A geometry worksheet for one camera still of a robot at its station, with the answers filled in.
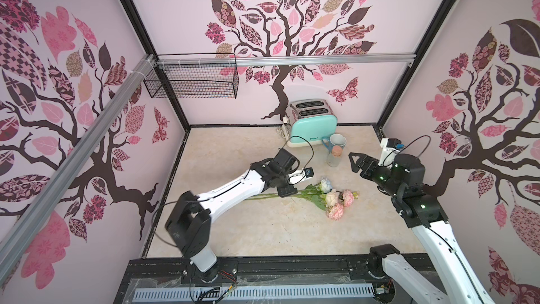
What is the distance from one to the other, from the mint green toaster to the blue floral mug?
13mm

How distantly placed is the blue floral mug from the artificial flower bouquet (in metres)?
0.19

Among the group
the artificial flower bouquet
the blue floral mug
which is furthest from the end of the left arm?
the blue floral mug

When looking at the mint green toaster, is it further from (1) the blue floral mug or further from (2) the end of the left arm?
(2) the end of the left arm

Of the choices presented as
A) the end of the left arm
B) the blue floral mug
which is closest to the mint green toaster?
the blue floral mug

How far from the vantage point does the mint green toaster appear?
1024mm

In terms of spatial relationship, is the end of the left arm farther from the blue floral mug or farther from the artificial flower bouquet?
the blue floral mug

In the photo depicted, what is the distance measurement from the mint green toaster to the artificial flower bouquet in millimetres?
251

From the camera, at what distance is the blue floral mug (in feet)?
3.35

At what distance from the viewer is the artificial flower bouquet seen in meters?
0.85
